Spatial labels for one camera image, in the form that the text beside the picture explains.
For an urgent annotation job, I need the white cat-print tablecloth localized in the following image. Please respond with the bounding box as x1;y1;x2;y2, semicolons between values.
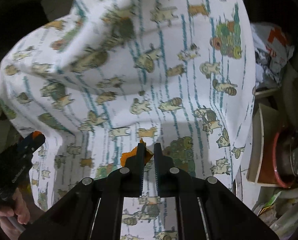
0;0;256;240

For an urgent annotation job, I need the orange peel piece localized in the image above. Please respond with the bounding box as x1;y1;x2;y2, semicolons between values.
120;138;154;167

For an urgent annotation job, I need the person's left hand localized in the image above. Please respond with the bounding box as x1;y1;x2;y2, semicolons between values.
0;188;30;240

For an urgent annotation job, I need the red round container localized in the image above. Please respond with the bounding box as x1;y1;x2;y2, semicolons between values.
255;126;295;189

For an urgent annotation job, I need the white red plastic bag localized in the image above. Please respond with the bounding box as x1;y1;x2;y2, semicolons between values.
250;23;294;89

